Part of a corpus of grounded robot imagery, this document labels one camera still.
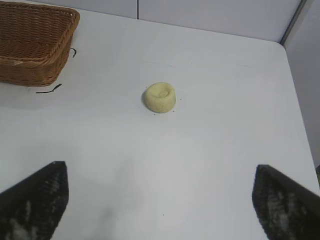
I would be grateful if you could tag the grey metal frame post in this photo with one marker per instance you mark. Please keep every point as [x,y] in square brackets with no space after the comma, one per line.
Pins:
[293,21]

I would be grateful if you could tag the pale yellow egg yolk pastry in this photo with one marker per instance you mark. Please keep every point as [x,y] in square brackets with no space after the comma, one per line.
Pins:
[160,100]

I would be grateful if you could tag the brown woven wicker basket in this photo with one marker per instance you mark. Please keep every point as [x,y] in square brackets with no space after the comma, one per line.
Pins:
[30,37]

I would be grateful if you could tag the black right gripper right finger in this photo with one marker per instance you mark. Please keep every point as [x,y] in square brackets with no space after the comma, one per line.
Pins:
[287,210]

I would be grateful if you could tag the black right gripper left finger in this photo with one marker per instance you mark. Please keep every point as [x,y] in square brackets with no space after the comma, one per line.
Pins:
[35,205]

